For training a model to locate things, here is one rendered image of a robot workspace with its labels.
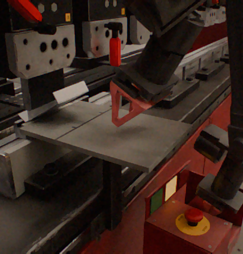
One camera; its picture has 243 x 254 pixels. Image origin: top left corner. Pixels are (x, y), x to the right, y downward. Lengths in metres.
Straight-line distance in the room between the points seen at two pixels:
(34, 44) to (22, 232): 0.31
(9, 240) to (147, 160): 0.25
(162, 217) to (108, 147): 0.26
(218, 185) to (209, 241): 0.12
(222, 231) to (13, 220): 0.41
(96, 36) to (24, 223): 0.40
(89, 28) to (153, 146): 0.29
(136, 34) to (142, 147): 0.41
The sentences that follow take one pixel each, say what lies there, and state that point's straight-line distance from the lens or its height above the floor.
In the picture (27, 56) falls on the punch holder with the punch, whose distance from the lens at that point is 0.55.
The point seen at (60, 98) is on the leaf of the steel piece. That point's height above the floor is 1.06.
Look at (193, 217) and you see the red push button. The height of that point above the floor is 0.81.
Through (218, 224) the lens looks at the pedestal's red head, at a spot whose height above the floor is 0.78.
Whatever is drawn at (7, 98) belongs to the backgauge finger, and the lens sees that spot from 0.75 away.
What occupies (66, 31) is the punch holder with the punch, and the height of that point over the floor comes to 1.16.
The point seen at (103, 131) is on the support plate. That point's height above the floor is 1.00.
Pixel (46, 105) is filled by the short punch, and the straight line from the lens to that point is 0.66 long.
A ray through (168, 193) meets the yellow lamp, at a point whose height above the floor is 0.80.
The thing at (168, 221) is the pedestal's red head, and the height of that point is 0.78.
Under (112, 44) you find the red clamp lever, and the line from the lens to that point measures 0.70.
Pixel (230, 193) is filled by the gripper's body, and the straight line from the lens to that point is 0.72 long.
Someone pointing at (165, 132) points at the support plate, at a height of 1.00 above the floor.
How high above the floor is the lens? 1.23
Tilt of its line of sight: 23 degrees down
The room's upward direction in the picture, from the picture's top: straight up
